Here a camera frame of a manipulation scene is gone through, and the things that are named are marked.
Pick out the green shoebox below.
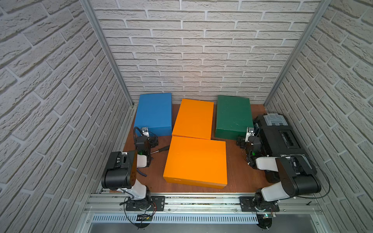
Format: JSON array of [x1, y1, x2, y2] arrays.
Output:
[[215, 95, 254, 140]]

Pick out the orange shoebox front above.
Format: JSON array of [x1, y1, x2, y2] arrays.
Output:
[[163, 136, 228, 189]]

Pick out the orange shoebox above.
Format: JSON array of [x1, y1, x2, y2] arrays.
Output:
[[163, 136, 228, 189], [172, 99, 214, 140]]

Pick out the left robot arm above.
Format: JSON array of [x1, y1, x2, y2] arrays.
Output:
[[101, 136, 158, 212]]

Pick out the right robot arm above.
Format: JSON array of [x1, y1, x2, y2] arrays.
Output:
[[237, 136, 322, 212]]

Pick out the blue shoebox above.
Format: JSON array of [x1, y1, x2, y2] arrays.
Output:
[[134, 93, 173, 136]]

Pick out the black plastic toolbox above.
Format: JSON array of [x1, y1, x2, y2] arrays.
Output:
[[246, 114, 310, 169]]

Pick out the orange shoebox rear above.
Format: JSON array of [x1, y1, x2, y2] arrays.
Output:
[[172, 99, 214, 140]]

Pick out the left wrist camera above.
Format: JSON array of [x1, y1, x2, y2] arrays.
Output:
[[141, 127, 150, 137]]

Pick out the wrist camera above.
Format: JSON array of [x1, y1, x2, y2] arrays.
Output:
[[245, 127, 254, 142], [141, 127, 150, 137]]

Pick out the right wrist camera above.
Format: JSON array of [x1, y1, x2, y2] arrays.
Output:
[[245, 127, 254, 142]]

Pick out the black handled screwdriver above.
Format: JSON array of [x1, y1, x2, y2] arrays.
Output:
[[151, 145, 170, 154]]

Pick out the blue handled pliers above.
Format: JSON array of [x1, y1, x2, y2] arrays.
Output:
[[137, 168, 147, 177]]

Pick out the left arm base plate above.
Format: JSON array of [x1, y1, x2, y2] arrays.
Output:
[[125, 196, 165, 213]]

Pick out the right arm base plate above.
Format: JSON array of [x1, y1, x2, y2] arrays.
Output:
[[239, 196, 280, 212]]

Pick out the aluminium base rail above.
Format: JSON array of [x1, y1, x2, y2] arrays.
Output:
[[80, 193, 323, 227]]

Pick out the left corner aluminium post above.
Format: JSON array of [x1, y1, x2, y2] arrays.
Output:
[[81, 0, 134, 107]]

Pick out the corner aluminium post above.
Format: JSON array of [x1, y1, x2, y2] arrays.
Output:
[[81, 0, 134, 107], [263, 0, 332, 107]]

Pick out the right corner aluminium post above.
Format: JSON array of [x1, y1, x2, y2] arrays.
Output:
[[263, 0, 332, 107]]

